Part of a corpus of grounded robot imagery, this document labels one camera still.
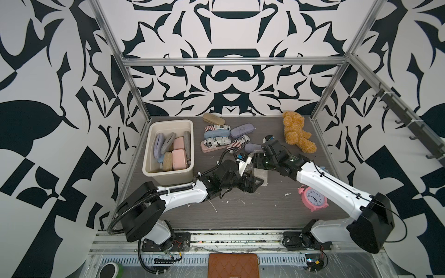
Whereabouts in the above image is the grey fabric case horizontal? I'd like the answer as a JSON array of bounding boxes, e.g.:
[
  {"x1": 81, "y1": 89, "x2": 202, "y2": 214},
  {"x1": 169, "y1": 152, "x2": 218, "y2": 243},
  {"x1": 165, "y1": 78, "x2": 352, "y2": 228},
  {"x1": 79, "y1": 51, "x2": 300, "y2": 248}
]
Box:
[{"x1": 161, "y1": 132, "x2": 176, "y2": 155}]

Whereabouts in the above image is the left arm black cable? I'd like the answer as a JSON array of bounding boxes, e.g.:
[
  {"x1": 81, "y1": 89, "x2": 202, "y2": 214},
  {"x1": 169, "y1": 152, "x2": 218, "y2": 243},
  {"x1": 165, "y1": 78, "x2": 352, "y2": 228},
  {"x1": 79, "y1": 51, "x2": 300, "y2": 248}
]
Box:
[{"x1": 106, "y1": 147, "x2": 251, "y2": 236}]

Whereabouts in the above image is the newspaper print case at back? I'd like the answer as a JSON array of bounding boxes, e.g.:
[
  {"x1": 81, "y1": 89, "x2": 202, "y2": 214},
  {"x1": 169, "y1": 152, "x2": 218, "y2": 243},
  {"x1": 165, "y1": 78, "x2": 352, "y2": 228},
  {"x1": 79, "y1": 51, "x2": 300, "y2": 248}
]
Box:
[{"x1": 205, "y1": 125, "x2": 231, "y2": 132}]

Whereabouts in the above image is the green tape roll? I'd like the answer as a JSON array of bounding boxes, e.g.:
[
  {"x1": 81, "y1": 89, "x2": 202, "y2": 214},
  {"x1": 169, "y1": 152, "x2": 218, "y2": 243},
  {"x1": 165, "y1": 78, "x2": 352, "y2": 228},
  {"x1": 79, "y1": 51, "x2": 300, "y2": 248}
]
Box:
[{"x1": 98, "y1": 262, "x2": 124, "y2": 278}]

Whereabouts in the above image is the pink hard case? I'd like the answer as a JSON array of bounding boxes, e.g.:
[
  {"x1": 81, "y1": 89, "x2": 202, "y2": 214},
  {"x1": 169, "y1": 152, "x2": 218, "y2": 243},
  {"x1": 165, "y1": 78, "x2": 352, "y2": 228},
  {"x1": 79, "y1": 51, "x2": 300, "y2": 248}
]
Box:
[
  {"x1": 173, "y1": 137, "x2": 185, "y2": 150},
  {"x1": 172, "y1": 149, "x2": 188, "y2": 170}
]

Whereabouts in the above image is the light blue case at back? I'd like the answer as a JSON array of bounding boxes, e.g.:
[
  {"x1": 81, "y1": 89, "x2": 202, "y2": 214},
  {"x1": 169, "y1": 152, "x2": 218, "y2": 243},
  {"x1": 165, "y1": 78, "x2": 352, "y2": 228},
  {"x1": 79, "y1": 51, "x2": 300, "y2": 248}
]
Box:
[{"x1": 204, "y1": 129, "x2": 230, "y2": 139}]

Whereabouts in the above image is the pink alarm clock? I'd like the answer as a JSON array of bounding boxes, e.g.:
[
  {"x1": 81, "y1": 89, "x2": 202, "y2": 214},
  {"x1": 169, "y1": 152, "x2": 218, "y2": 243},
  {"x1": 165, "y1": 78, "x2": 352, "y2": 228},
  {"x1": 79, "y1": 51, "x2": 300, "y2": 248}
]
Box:
[{"x1": 298, "y1": 185, "x2": 329, "y2": 213}]

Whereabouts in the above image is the tan teddy bear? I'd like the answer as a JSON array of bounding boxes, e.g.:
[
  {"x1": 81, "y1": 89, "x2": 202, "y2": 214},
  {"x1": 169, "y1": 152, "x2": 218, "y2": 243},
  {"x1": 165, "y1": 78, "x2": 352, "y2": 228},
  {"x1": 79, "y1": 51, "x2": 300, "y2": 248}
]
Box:
[{"x1": 282, "y1": 111, "x2": 317, "y2": 154}]

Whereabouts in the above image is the pink hard case front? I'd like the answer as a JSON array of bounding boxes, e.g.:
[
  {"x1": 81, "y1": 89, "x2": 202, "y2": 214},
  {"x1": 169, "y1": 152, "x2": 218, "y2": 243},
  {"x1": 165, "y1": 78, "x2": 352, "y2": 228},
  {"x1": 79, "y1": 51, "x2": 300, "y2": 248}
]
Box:
[{"x1": 173, "y1": 137, "x2": 185, "y2": 150}]

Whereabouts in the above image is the tan fabric case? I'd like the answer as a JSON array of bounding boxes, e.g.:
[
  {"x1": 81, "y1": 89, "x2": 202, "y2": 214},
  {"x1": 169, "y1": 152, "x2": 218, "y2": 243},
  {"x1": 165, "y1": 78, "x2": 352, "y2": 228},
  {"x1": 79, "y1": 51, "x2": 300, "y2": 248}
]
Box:
[
  {"x1": 202, "y1": 113, "x2": 226, "y2": 125},
  {"x1": 162, "y1": 152, "x2": 173, "y2": 171}
]

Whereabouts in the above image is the grey fabric case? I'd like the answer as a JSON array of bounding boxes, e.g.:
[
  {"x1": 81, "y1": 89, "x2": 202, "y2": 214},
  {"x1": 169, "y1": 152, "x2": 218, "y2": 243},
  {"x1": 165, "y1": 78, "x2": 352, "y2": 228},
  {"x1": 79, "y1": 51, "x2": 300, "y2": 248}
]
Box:
[{"x1": 183, "y1": 131, "x2": 191, "y2": 162}]

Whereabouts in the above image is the grey wall hook rail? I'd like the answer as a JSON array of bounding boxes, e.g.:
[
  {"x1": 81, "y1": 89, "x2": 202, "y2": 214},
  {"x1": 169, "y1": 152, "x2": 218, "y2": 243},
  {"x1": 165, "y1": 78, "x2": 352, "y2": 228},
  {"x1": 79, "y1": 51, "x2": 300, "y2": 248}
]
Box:
[{"x1": 373, "y1": 82, "x2": 445, "y2": 167}]

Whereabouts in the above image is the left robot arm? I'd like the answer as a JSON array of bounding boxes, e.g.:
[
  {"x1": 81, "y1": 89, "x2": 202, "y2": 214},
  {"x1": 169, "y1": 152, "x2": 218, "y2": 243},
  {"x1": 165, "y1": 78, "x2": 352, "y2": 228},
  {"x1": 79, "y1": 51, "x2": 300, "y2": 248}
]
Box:
[{"x1": 113, "y1": 160, "x2": 264, "y2": 245}]

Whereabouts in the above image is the newspaper flag case left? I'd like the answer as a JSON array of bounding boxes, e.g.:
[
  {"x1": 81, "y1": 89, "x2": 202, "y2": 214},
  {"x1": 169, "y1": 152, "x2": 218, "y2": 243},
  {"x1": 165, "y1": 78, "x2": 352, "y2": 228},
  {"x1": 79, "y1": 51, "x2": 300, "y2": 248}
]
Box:
[{"x1": 203, "y1": 137, "x2": 231, "y2": 148}]

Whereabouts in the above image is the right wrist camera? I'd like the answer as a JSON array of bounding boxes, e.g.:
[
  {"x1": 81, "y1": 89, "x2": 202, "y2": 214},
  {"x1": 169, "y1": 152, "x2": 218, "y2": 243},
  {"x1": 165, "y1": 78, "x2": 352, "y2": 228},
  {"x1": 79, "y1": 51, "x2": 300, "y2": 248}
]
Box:
[{"x1": 263, "y1": 135, "x2": 275, "y2": 144}]

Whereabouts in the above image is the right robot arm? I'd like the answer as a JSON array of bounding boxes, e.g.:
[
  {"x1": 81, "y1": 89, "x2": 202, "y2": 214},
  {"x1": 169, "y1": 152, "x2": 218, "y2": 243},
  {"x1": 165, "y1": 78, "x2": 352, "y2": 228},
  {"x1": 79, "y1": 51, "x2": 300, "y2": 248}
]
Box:
[{"x1": 257, "y1": 136, "x2": 395, "y2": 254}]

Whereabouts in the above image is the cream plastic storage box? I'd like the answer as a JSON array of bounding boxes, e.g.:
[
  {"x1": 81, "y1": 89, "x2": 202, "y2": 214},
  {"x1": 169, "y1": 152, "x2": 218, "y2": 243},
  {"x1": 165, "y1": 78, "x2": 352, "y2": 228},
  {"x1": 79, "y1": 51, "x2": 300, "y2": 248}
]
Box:
[{"x1": 142, "y1": 119, "x2": 194, "y2": 186}]

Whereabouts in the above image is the flag newspaper case centre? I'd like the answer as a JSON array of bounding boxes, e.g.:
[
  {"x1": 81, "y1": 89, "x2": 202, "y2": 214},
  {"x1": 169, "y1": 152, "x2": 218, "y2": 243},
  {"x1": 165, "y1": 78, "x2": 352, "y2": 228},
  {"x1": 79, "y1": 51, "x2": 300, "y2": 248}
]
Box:
[{"x1": 227, "y1": 135, "x2": 250, "y2": 149}]

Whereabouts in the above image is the pink case under newspaper case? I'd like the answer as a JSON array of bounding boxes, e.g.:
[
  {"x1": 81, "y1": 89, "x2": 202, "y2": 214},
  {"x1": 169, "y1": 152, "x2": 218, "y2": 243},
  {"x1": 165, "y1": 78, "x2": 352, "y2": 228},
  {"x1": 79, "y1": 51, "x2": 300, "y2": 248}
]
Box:
[{"x1": 200, "y1": 141, "x2": 230, "y2": 154}]

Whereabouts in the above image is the purple case horizontal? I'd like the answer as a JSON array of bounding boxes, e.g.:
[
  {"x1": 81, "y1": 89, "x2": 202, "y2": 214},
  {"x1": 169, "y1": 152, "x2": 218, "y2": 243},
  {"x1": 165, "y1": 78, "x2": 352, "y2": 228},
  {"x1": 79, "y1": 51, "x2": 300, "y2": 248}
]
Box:
[{"x1": 244, "y1": 143, "x2": 264, "y2": 154}]

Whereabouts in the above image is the brown quilted wallet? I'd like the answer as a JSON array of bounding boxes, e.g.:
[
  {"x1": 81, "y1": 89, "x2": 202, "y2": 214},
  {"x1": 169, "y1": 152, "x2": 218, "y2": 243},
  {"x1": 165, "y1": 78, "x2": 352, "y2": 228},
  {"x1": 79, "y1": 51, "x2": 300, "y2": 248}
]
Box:
[{"x1": 207, "y1": 253, "x2": 260, "y2": 278}]

